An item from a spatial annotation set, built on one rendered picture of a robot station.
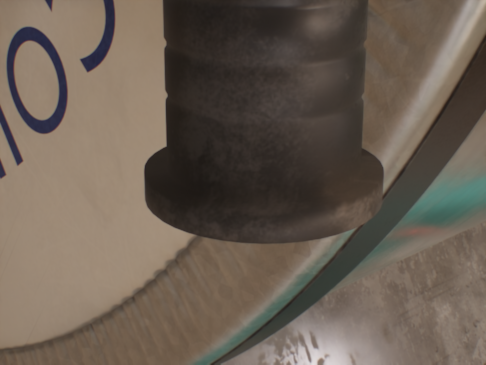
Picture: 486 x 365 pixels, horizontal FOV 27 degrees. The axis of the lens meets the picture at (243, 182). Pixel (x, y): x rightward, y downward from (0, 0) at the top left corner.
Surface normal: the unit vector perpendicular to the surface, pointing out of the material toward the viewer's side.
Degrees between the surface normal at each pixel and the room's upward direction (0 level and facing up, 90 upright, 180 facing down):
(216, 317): 89
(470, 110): 55
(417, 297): 0
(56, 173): 90
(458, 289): 0
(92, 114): 90
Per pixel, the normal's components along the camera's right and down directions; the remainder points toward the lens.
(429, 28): -0.71, 0.26
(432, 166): 0.58, 0.72
